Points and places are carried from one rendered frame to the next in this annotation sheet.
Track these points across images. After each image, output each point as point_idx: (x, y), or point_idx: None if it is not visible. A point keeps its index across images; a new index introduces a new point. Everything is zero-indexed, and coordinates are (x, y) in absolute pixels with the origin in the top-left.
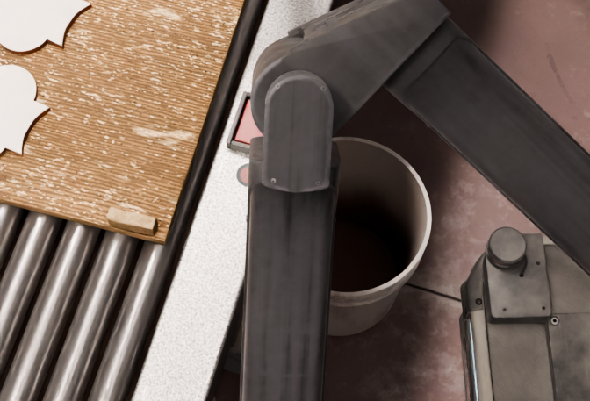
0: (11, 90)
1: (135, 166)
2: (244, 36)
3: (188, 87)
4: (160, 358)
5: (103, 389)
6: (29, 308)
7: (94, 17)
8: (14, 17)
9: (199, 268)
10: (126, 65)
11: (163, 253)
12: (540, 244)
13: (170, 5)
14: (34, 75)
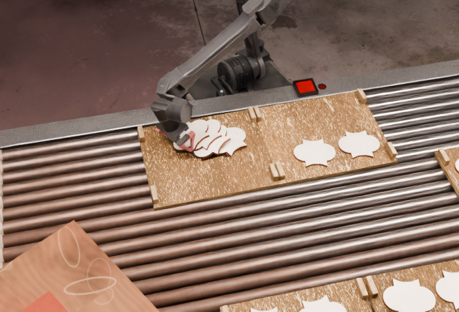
0: (348, 143)
1: (343, 106)
2: None
3: (309, 105)
4: (388, 82)
5: (406, 88)
6: None
7: (304, 138)
8: (324, 155)
9: (357, 84)
10: (314, 122)
11: None
12: None
13: (285, 121)
14: (337, 143)
